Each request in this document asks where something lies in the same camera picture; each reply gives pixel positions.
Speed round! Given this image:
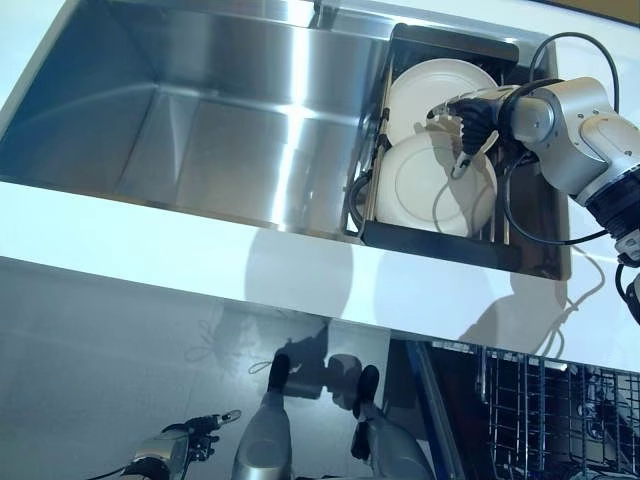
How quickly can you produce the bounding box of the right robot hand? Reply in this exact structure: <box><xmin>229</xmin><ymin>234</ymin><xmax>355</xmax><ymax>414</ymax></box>
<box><xmin>427</xmin><ymin>84</ymin><xmax>521</xmax><ymax>179</ymax></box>

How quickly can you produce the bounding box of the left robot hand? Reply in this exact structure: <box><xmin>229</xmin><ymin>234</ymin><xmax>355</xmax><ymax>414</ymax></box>
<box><xmin>159</xmin><ymin>408</ymin><xmax>242</xmax><ymax>461</ymax></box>

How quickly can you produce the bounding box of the beige deep ceramic plate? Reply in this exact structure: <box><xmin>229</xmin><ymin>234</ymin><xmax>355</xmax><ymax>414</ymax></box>
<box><xmin>387</xmin><ymin>58</ymin><xmax>501</xmax><ymax>146</ymax></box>

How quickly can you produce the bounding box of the large dishwasher plate rack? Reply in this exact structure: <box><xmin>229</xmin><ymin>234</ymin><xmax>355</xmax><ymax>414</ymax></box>
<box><xmin>474</xmin><ymin>344</ymin><xmax>640</xmax><ymax>480</ymax></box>

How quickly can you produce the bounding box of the grey left robot leg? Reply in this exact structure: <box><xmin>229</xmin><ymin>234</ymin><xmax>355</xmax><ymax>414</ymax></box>
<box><xmin>234</xmin><ymin>354</ymin><xmax>296</xmax><ymax>480</ymax></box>

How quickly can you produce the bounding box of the black dish drying rack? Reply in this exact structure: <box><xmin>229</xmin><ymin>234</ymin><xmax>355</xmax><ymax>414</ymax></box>
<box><xmin>342</xmin><ymin>22</ymin><xmax>526</xmax><ymax>274</ymax></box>

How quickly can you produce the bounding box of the stainless steel kitchen sink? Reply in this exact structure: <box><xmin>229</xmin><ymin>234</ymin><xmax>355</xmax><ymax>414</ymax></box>
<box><xmin>0</xmin><ymin>0</ymin><xmax>574</xmax><ymax>281</ymax></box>

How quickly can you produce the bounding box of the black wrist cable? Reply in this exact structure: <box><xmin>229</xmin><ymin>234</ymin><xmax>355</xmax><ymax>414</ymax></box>
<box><xmin>501</xmin><ymin>32</ymin><xmax>640</xmax><ymax>314</ymax></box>

